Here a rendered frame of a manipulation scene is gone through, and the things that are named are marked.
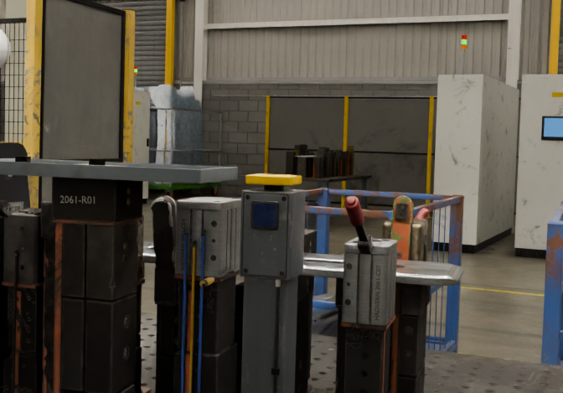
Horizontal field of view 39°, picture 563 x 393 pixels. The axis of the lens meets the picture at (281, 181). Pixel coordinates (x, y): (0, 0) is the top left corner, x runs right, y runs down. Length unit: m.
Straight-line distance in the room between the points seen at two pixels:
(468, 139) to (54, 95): 5.58
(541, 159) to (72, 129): 5.70
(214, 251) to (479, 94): 7.96
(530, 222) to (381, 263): 7.93
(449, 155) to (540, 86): 1.22
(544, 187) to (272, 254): 8.07
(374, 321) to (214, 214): 0.29
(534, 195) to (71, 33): 5.81
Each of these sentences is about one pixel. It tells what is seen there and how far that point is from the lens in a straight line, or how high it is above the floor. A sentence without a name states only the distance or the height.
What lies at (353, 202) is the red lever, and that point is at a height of 1.13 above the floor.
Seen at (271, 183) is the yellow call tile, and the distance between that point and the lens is 1.00.
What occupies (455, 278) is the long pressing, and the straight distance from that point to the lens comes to 1.28.
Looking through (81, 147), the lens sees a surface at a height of 1.13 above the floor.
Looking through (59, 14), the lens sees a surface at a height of 1.86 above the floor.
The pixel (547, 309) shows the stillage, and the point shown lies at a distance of 2.97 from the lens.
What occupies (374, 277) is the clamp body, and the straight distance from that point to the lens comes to 1.15.
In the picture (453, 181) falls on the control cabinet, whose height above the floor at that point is 0.80.
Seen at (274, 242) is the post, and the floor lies 1.08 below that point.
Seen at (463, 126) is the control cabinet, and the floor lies 1.42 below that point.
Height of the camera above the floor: 1.21
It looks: 3 degrees down
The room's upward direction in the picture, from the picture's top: 2 degrees clockwise
